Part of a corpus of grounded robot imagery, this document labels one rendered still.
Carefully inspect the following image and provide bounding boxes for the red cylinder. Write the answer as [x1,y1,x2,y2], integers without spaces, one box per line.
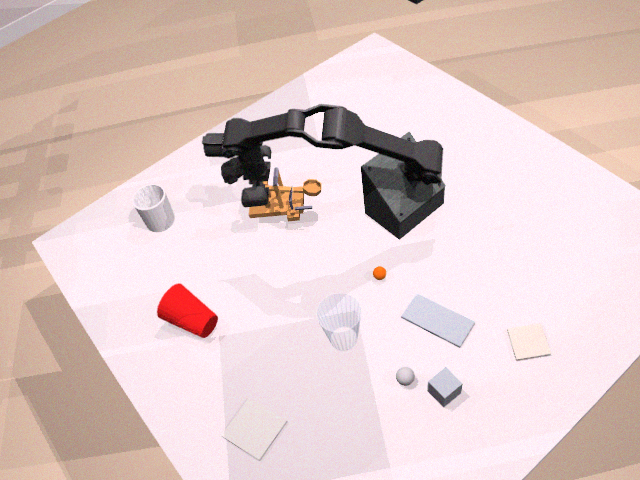
[157,284,218,338]

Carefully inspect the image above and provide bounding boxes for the clear plastic cup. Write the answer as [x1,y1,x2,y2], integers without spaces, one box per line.
[316,293,362,351]

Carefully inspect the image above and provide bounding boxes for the orange ball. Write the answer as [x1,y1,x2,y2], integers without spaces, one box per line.
[373,267,387,280]

